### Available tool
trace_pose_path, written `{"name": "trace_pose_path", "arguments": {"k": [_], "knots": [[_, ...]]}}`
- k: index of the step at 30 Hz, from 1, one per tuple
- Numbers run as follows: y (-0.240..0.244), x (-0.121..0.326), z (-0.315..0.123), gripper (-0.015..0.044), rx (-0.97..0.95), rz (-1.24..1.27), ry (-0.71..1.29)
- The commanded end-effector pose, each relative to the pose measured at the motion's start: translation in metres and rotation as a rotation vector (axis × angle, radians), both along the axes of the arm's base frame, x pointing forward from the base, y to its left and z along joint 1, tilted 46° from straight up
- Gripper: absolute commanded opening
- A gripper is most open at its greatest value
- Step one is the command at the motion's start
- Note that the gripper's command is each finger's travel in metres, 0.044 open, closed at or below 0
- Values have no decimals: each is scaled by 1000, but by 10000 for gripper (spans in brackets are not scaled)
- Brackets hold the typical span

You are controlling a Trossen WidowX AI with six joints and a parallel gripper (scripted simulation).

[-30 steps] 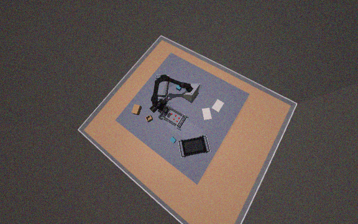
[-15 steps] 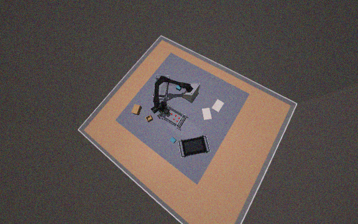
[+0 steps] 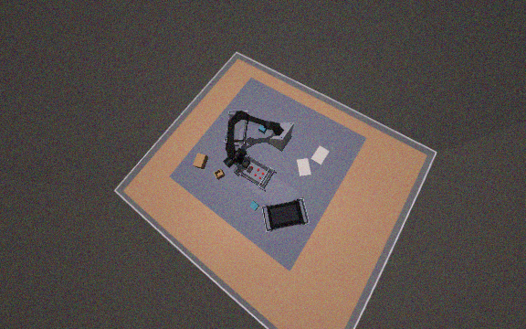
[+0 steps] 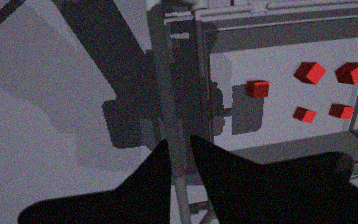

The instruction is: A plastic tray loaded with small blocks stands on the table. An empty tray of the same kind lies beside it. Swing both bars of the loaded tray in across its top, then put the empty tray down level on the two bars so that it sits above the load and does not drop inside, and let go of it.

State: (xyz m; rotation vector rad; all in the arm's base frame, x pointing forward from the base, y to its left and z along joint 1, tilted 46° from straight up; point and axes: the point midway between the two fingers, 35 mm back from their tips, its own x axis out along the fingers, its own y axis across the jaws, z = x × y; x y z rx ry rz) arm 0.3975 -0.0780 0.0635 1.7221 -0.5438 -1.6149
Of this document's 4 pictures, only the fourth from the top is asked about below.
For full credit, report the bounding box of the small red block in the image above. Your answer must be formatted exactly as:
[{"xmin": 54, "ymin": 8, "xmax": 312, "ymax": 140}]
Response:
[
  {"xmin": 293, "ymin": 107, "xmax": 316, "ymax": 124},
  {"xmin": 246, "ymin": 80, "xmax": 270, "ymax": 98},
  {"xmin": 334, "ymin": 62, "xmax": 358, "ymax": 85},
  {"xmin": 293, "ymin": 62, "xmax": 326, "ymax": 85},
  {"xmin": 328, "ymin": 103, "xmax": 355, "ymax": 119}
]

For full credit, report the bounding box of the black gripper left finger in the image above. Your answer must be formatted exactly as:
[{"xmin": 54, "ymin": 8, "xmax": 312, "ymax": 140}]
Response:
[{"xmin": 17, "ymin": 139, "xmax": 171, "ymax": 224}]

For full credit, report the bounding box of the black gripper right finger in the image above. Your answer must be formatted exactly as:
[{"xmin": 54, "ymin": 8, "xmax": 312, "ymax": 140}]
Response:
[{"xmin": 190, "ymin": 135, "xmax": 354, "ymax": 224}]

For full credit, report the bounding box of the grey plastic tray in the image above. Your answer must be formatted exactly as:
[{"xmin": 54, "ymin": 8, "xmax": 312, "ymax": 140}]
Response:
[{"xmin": 161, "ymin": 0, "xmax": 358, "ymax": 183}]

